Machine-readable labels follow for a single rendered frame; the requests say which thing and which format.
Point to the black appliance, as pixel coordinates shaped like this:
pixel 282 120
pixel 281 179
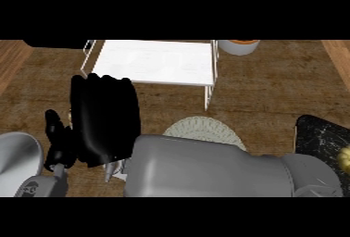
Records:
pixel 55 43

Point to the yellow round food item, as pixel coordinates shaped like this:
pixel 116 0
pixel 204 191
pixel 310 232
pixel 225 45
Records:
pixel 344 158

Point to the round pale woven placemat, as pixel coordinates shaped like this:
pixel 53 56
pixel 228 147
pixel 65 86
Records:
pixel 200 127

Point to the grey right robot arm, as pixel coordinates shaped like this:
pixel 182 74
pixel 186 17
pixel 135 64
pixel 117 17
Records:
pixel 206 168

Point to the black marble cutting board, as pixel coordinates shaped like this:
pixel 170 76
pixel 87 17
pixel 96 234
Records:
pixel 321 135

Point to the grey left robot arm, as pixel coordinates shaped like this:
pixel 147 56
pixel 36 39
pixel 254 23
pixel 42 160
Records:
pixel 18 154

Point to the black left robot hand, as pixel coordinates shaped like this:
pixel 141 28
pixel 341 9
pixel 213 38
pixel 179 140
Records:
pixel 59 148

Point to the white pot with orange contents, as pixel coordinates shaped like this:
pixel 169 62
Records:
pixel 238 48

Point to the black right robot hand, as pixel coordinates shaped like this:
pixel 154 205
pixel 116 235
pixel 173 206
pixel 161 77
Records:
pixel 105 120

